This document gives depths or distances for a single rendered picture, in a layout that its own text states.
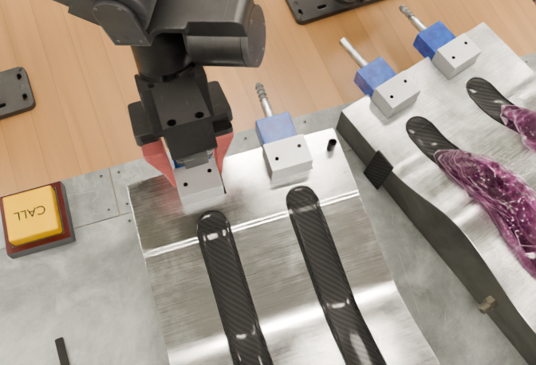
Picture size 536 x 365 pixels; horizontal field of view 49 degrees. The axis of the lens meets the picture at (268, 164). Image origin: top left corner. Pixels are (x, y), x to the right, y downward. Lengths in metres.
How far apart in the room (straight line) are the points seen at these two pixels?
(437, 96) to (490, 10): 0.24
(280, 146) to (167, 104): 0.19
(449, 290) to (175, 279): 0.35
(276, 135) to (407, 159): 0.18
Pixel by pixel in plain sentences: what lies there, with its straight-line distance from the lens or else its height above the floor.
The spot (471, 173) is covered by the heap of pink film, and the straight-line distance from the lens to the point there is 0.73.
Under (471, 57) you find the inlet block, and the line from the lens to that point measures 0.84.
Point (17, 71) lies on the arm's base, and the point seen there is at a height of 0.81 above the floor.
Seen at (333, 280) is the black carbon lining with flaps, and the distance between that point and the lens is 0.67.
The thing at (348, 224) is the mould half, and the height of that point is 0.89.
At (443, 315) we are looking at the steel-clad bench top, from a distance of 0.78.
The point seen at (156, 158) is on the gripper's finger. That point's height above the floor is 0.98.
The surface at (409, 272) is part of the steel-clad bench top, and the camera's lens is 0.78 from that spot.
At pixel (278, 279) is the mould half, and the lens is 0.66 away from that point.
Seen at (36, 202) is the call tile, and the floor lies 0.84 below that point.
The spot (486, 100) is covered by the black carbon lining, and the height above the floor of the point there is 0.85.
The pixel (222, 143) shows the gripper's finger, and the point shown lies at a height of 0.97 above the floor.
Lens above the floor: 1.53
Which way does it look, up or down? 67 degrees down
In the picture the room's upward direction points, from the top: 6 degrees clockwise
